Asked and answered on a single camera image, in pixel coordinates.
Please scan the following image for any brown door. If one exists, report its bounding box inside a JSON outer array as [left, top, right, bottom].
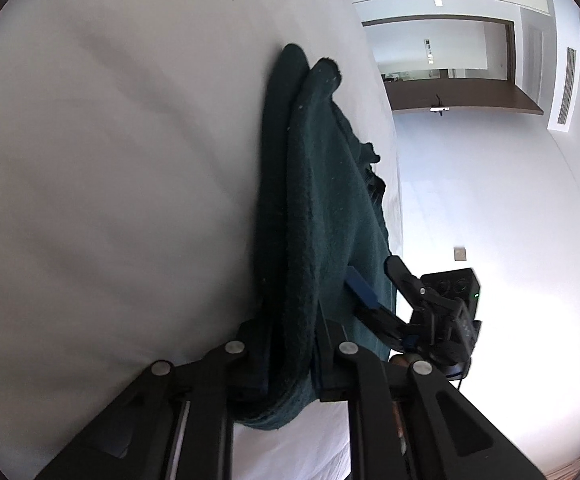
[[382, 82, 545, 117]]

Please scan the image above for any white bed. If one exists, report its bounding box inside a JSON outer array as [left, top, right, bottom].
[[0, 0, 404, 480]]

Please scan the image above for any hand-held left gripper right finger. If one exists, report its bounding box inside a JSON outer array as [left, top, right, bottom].
[[312, 320, 547, 480]]

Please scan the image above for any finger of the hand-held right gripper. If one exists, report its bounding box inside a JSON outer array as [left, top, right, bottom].
[[343, 265, 407, 349], [384, 255, 452, 322]]

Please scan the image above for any dark door frame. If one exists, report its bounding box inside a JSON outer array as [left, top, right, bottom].
[[362, 16, 517, 86]]

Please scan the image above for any white air vent grille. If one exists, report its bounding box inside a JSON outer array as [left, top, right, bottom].
[[554, 47, 577, 126]]

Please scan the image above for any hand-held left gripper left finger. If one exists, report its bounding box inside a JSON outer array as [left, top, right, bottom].
[[35, 319, 272, 480]]

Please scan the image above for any dark green towel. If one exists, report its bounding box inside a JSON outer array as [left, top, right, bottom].
[[232, 42, 404, 434]]

